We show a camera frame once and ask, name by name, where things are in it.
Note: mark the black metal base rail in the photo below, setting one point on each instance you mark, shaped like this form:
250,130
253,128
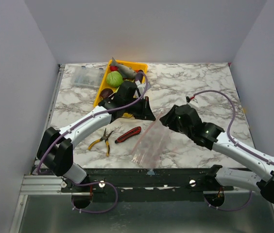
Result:
141,185

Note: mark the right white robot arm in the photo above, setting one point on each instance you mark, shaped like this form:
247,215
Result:
259,176

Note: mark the aluminium extrusion frame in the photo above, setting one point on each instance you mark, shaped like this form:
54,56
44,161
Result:
40,185

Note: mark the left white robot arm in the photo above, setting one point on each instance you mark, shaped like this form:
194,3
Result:
56,148

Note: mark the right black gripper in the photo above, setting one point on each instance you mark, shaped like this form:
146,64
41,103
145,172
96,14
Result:
172,119

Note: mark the red black utility knife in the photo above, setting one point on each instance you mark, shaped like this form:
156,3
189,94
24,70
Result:
132,132

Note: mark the grey toy fish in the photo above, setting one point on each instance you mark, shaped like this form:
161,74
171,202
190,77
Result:
125,71

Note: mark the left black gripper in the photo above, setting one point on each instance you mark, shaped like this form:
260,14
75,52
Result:
146,112

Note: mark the dark red toy beet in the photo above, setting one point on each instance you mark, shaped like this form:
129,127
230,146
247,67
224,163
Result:
105,93

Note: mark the clear zip top bag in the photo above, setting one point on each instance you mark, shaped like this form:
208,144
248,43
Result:
150,146

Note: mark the clear plastic screw box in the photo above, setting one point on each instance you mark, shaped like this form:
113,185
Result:
87,77

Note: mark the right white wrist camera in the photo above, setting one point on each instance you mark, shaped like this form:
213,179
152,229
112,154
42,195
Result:
192,102

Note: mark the green toy cabbage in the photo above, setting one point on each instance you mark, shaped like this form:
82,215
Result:
114,79

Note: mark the yellow plastic tray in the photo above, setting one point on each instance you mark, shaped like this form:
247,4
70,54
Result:
134,65

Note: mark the purple toy eggplant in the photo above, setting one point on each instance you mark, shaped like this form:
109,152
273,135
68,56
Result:
139,76

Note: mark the red toy tomato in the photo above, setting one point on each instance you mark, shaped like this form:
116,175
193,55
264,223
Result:
113,68

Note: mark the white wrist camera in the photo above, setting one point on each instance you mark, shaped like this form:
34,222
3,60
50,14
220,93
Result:
143,86
192,102

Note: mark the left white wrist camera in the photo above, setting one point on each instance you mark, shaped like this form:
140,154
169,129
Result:
143,86

